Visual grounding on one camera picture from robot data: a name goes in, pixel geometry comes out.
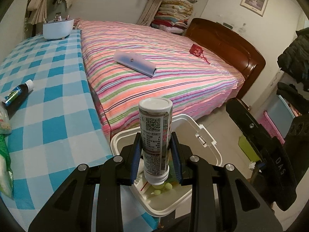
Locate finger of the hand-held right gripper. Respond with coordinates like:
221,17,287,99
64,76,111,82
226,100,273,155

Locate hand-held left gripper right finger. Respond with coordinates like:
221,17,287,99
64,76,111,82
171,132,283,232

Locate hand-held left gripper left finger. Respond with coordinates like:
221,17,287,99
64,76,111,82
28,132,143,232

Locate white capped cylindrical can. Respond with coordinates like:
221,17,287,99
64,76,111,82
138,98,173,186

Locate white plastic trash bin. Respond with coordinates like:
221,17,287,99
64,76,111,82
110,114,222,217

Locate green packet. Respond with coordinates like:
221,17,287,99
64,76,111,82
0,134,14,199

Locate brown medicine bottle blue label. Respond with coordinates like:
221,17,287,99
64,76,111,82
4,79,34,107

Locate pink plastic basket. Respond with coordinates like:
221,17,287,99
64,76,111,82
257,111,285,144

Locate yellow green plastic box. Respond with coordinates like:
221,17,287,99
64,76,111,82
238,135,261,162

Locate green grapes in bin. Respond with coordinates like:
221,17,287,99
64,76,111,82
135,164,174,199

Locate blue storage box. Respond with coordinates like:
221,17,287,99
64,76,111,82
267,94,296,136

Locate black cloth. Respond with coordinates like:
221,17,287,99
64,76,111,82
276,82,309,114

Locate wooden headboard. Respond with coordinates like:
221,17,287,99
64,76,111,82
185,18,266,99

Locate dark green jacket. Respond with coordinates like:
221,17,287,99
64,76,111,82
277,28,309,84

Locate red pouch with tassel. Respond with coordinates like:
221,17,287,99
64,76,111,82
188,44,210,64

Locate blue checked tablecloth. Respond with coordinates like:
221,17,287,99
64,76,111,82
0,29,160,232

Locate bed with striped sheet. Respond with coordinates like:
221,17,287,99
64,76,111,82
75,19,244,138

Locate framed picture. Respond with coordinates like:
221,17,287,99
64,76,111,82
240,0,269,17

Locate stack of folded blankets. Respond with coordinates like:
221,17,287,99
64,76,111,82
152,0,194,33

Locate clear snack bag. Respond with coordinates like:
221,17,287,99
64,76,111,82
0,97,12,134

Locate white round container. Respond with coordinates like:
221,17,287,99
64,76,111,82
43,17,74,40

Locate tied beige curtain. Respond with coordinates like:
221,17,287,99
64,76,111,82
26,0,49,25

